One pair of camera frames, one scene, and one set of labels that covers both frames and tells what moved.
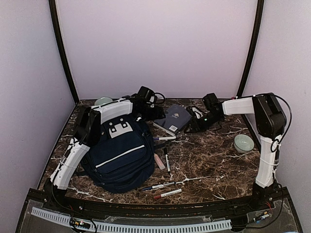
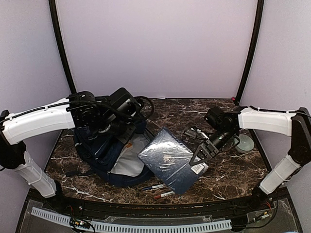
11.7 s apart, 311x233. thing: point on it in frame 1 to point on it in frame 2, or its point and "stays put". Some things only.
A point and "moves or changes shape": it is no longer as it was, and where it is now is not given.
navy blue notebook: x=175 y=120 to x=169 y=157
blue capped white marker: x=155 y=186 stays put
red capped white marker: x=172 y=192 stays put
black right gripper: x=195 y=122 to x=208 y=148
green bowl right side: x=243 y=143 stays put
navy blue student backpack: x=122 y=159 moves or changes shape
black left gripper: x=158 y=114 to x=125 y=138
